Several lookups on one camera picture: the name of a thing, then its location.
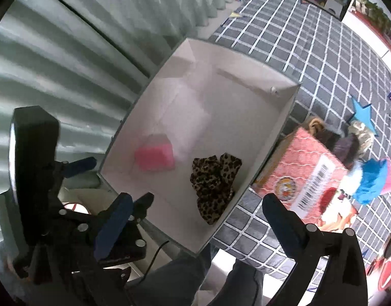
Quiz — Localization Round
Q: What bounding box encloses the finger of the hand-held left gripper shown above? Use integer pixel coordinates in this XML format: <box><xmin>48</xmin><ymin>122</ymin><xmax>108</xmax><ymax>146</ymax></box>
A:
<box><xmin>114</xmin><ymin>192</ymin><xmax>154</xmax><ymax>261</ymax></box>
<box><xmin>57</xmin><ymin>157</ymin><xmax>98</xmax><ymax>179</ymax></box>

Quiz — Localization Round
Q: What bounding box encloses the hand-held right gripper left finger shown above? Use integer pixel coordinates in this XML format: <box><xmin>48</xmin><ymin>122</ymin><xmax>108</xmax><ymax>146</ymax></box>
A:
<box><xmin>39</xmin><ymin>194</ymin><xmax>134</xmax><ymax>306</ymax></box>

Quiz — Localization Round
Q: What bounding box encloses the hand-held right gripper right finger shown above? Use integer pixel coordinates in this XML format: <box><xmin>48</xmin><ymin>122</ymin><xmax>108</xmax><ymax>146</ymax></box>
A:
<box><xmin>262</xmin><ymin>193</ymin><xmax>369</xmax><ymax>306</ymax></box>

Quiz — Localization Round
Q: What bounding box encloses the grey box white inside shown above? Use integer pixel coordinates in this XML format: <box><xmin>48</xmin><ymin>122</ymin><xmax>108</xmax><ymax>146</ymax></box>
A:
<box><xmin>98</xmin><ymin>37</ymin><xmax>302</xmax><ymax>256</ymax></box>

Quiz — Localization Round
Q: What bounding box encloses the bright pink sponge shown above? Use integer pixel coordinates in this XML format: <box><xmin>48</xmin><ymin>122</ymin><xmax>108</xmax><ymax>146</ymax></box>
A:
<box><xmin>134</xmin><ymin>133</ymin><xmax>176</xmax><ymax>172</ymax></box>

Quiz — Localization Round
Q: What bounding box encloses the leopard print scrunchie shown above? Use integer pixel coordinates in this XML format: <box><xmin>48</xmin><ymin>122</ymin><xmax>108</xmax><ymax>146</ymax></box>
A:
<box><xmin>190</xmin><ymin>152</ymin><xmax>243</xmax><ymax>226</ymax></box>

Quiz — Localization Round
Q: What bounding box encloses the red printed carton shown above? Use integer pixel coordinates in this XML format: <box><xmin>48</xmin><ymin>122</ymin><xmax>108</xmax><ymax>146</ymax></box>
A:
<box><xmin>251</xmin><ymin>127</ymin><xmax>359</xmax><ymax>234</ymax></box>

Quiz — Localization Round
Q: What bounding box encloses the blue white fluffy sock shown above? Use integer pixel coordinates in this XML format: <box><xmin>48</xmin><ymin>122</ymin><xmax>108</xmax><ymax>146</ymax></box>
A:
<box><xmin>340</xmin><ymin>159</ymin><xmax>389</xmax><ymax>205</ymax></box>

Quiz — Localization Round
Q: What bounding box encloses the red patterned mat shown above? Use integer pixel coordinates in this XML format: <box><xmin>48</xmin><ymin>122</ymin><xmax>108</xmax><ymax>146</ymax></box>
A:
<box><xmin>366</xmin><ymin>255</ymin><xmax>391</xmax><ymax>293</ymax></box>

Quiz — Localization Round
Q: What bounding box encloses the brown scrunchie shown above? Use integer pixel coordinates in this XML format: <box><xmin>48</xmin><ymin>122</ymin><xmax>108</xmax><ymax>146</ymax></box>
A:
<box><xmin>306</xmin><ymin>117</ymin><xmax>328</xmax><ymax>136</ymax></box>

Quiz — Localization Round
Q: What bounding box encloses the beige patterned scrunchie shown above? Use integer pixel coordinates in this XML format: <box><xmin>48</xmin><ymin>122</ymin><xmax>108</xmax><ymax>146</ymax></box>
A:
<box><xmin>348</xmin><ymin>120</ymin><xmax>375</xmax><ymax>158</ymax></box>

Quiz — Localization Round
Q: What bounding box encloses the grey checked star mat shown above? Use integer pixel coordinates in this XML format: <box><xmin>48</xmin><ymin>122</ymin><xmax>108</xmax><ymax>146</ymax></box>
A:
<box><xmin>208</xmin><ymin>0</ymin><xmax>391</xmax><ymax>283</ymax></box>

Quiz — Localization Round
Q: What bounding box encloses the white red-edged ledge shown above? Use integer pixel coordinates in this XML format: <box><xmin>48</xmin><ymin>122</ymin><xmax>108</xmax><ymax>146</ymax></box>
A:
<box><xmin>342</xmin><ymin>0</ymin><xmax>391</xmax><ymax>58</ymax></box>

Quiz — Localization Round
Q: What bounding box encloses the black cable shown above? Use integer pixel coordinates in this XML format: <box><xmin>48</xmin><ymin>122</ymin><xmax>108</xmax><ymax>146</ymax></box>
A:
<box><xmin>141</xmin><ymin>240</ymin><xmax>170</xmax><ymax>281</ymax></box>

